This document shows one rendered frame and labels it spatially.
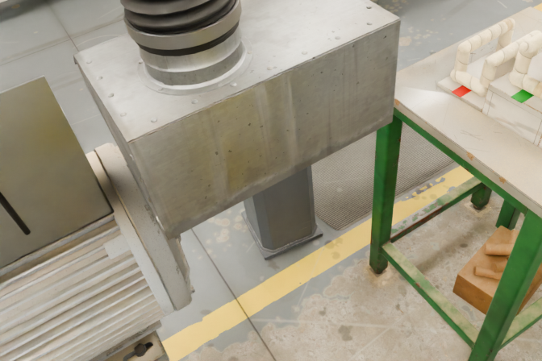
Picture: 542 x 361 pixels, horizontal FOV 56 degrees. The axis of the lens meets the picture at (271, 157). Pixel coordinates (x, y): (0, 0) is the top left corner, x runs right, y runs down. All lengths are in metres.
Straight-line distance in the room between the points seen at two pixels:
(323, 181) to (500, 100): 1.26
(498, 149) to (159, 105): 0.96
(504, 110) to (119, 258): 0.98
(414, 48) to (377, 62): 2.70
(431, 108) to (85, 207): 0.99
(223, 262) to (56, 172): 1.70
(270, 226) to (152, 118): 1.61
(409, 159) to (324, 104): 2.00
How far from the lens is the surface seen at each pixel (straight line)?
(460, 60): 1.42
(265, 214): 1.98
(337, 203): 2.34
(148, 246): 0.63
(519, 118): 1.32
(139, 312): 0.68
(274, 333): 2.02
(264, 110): 0.50
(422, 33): 3.41
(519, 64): 1.31
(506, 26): 1.50
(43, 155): 0.54
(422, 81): 1.47
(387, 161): 1.60
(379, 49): 0.56
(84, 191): 0.58
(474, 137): 1.32
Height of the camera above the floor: 1.81
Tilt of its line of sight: 45 degrees down
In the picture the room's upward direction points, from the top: 9 degrees counter-clockwise
